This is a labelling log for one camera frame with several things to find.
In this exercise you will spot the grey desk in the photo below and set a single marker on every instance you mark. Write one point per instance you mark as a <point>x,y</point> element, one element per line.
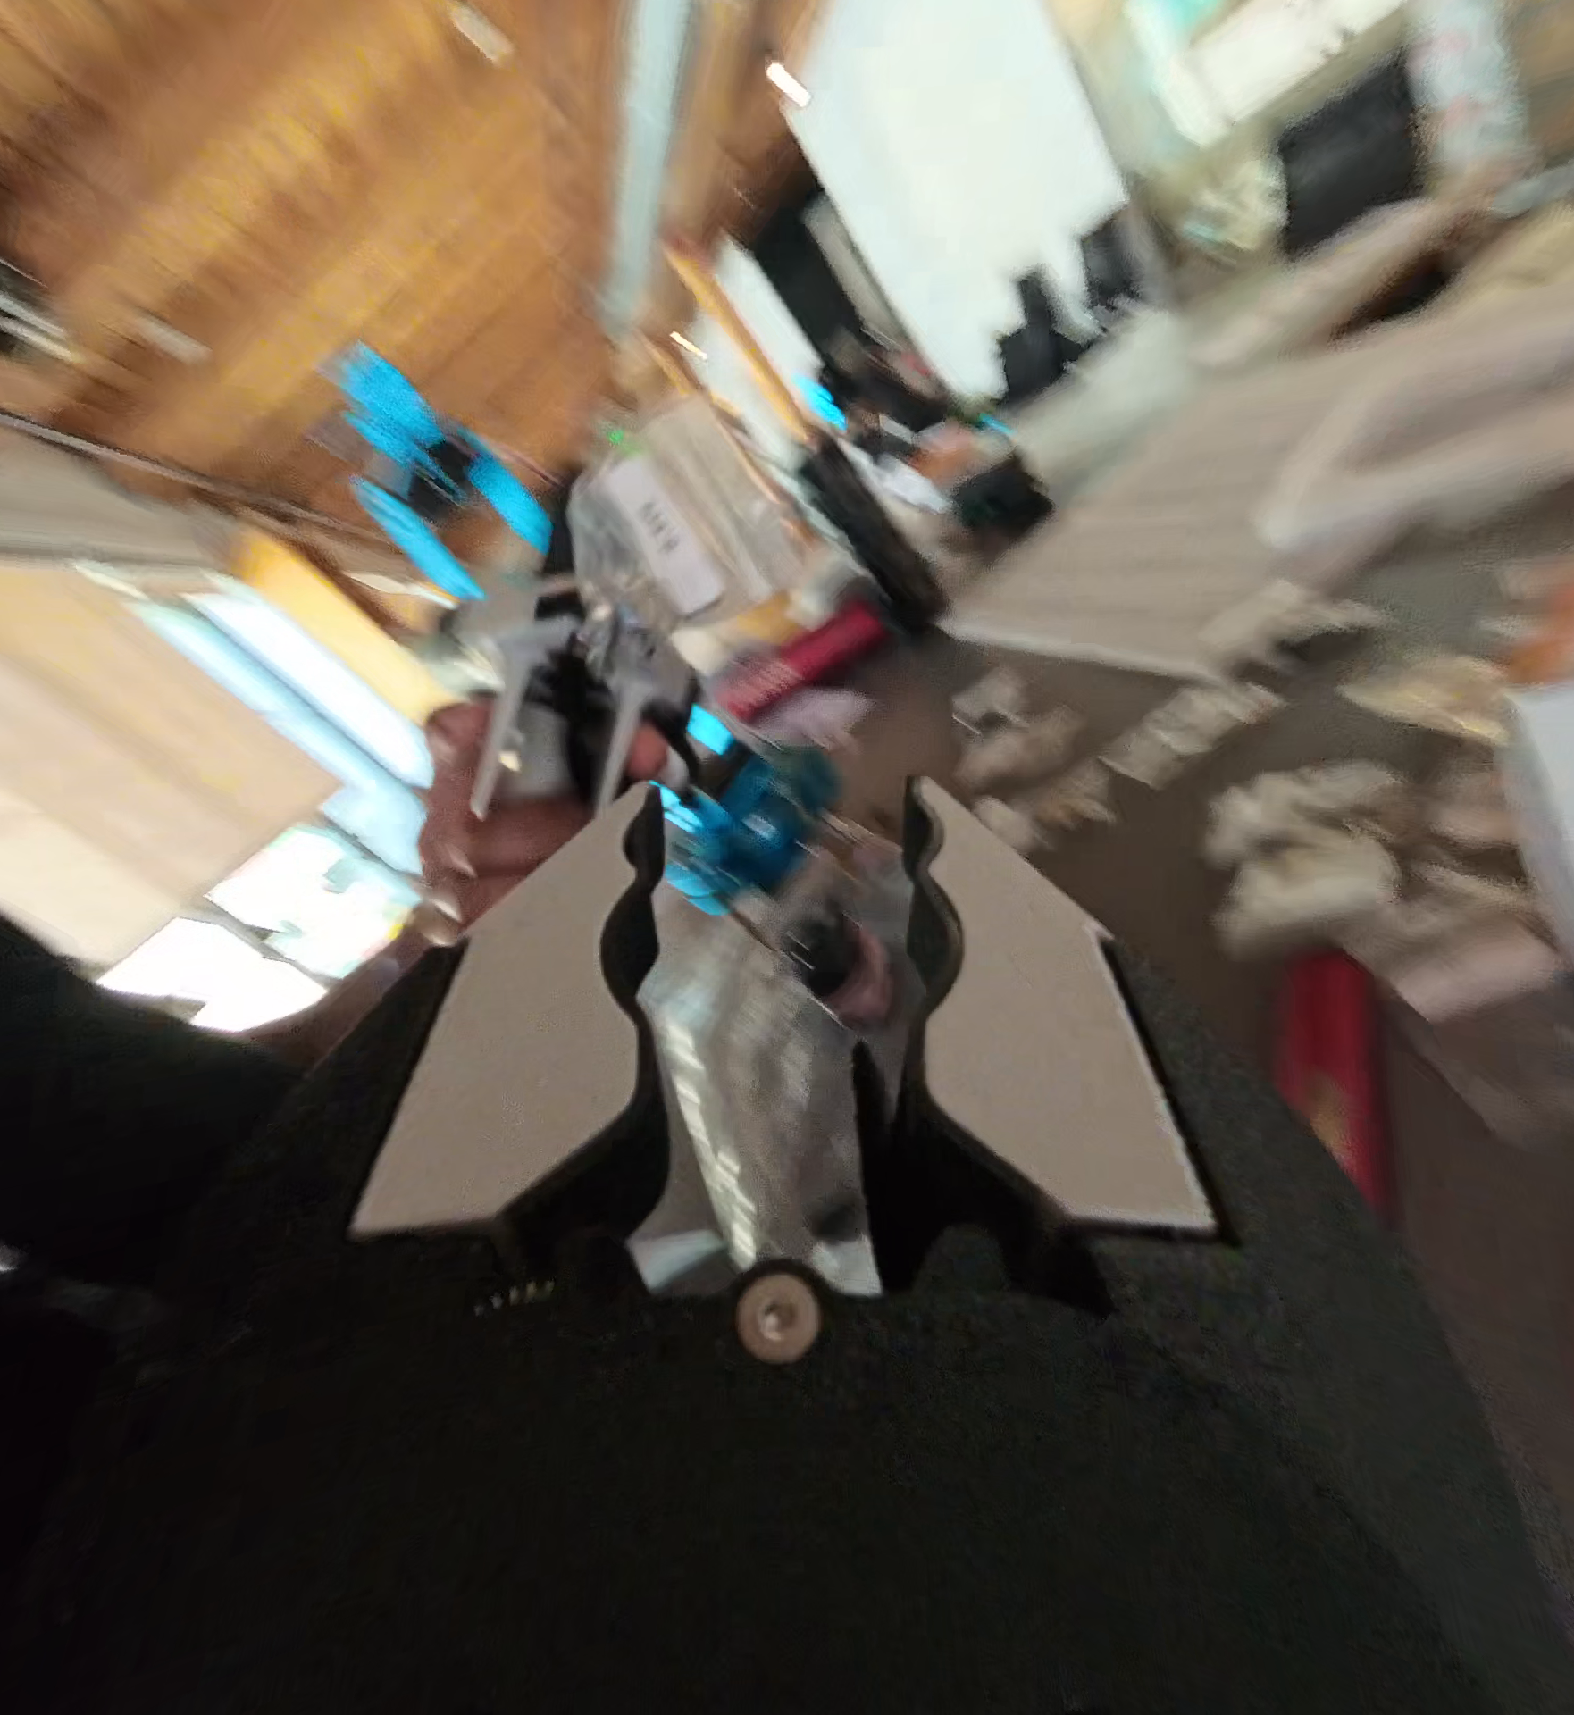
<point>1123,912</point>

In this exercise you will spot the blue toy robot arm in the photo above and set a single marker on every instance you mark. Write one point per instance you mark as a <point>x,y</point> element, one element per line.
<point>760,831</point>

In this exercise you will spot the large clear plastic bag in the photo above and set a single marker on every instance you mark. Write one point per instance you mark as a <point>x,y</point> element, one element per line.
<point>748,1099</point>

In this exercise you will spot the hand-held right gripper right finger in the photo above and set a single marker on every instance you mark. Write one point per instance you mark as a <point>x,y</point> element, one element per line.
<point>1055,1058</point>

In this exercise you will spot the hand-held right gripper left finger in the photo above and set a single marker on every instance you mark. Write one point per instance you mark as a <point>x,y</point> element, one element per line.
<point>506,1058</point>

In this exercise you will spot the red oblong object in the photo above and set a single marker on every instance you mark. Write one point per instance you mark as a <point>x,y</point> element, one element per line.
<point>1330,1072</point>

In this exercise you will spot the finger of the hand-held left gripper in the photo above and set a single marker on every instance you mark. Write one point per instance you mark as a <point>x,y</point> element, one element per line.
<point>499,731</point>
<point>626,736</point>

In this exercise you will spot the person's left hand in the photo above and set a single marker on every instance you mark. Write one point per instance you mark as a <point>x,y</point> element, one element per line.
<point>506,844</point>

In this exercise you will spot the clear labelled parts bag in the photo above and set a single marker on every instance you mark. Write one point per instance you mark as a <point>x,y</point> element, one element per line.
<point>653,536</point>

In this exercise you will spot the black servo motor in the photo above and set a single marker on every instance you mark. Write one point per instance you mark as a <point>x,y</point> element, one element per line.
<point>848,972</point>

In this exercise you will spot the red metal tube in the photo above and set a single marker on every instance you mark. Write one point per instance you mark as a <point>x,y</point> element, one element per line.
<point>801,660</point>

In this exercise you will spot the white foam sheet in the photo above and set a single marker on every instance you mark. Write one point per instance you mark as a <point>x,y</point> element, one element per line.
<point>1203,510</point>

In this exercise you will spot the scattered small parts bags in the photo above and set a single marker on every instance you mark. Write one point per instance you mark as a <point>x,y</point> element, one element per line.
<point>1269,831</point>

